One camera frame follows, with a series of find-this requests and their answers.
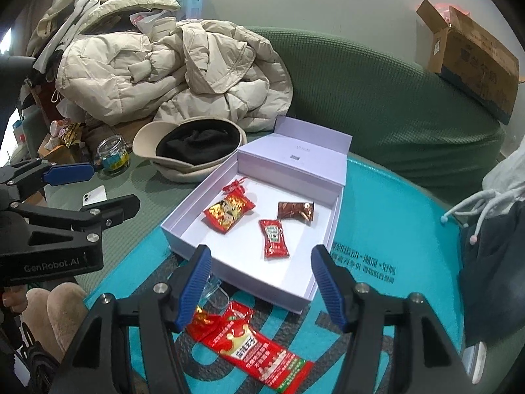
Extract red Heinz ketchup sachet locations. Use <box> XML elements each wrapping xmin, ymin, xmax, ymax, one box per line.
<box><xmin>259</xmin><ymin>220</ymin><xmax>289</xmax><ymax>260</ymax></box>

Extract red snack packet with children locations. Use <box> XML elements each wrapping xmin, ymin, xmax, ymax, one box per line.
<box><xmin>204</xmin><ymin>191</ymin><xmax>255</xmax><ymax>234</ymax></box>

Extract long red spicy strip packet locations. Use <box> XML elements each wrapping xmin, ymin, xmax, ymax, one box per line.
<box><xmin>185</xmin><ymin>301</ymin><xmax>313</xmax><ymax>393</ymax></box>

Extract white smartphone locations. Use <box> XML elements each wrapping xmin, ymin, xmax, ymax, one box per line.
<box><xmin>82</xmin><ymin>185</ymin><xmax>107</xmax><ymax>207</ymax></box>

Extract dark brown sauce sachet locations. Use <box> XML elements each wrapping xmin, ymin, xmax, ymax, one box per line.
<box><xmin>277</xmin><ymin>202</ymin><xmax>315</xmax><ymax>225</ymax></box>

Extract glass jar blue label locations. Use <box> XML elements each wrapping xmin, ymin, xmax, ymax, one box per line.
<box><xmin>96</xmin><ymin>135</ymin><xmax>130</xmax><ymax>175</ymax></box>

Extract beige plush slipper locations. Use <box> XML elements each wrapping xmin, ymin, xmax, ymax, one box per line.
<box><xmin>22</xmin><ymin>282</ymin><xmax>88</xmax><ymax>362</ymax></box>

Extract white open gift box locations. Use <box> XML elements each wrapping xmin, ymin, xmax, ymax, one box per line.
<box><xmin>161</xmin><ymin>117</ymin><xmax>352</xmax><ymax>314</ymax></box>

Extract beige bucket hat black lining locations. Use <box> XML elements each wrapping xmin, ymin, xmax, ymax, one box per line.
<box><xmin>133</xmin><ymin>117</ymin><xmax>247</xmax><ymax>183</ymax></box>

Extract dark blue jeans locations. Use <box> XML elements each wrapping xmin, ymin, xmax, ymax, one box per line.
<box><xmin>458</xmin><ymin>201</ymin><xmax>525</xmax><ymax>347</ymax></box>

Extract beige puffer jacket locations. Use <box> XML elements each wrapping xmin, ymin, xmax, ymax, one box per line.
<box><xmin>55</xmin><ymin>18</ymin><xmax>294</xmax><ymax>132</ymax></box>

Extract light blue tissue box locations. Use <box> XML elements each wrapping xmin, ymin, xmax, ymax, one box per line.
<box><xmin>175</xmin><ymin>0</ymin><xmax>204</xmax><ymax>20</ymax></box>

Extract brown cardboard box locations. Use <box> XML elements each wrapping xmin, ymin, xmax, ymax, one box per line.
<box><xmin>416</xmin><ymin>0</ymin><xmax>520</xmax><ymax>125</ymax></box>

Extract grey hoodie with drawstrings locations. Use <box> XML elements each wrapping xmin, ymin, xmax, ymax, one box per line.
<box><xmin>440</xmin><ymin>141</ymin><xmax>524</xmax><ymax>246</ymax></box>

